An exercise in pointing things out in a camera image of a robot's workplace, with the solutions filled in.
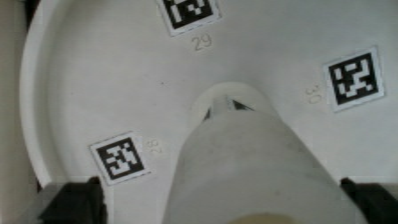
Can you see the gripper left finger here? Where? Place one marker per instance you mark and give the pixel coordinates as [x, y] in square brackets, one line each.
[77, 206]

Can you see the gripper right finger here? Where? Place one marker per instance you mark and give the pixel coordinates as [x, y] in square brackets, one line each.
[375, 201]

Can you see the white round table leg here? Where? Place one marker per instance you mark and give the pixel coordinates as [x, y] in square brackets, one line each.
[249, 179]

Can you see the white round table top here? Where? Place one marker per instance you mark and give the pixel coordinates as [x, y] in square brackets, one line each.
[127, 57]

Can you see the white front fence bar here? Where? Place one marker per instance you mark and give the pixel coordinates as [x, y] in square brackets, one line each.
[16, 188]

